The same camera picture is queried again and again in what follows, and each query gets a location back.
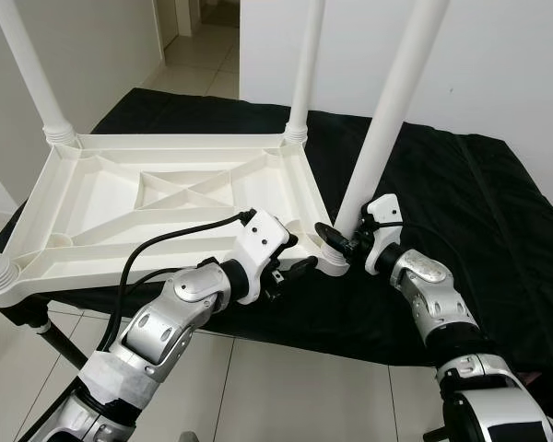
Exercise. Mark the black metal frame leg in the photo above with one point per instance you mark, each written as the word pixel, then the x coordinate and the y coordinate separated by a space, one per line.
pixel 63 343

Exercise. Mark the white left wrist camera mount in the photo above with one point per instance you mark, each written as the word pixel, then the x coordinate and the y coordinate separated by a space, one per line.
pixel 263 239

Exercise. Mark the white plastic children table top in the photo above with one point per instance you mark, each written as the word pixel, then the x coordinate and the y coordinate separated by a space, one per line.
pixel 92 198

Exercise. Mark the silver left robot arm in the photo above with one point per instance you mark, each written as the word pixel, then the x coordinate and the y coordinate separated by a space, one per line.
pixel 147 331

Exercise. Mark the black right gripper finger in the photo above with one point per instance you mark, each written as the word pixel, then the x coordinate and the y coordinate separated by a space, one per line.
pixel 332 242

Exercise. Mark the pink stool seat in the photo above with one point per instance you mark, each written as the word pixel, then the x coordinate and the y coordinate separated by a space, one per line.
pixel 535 378

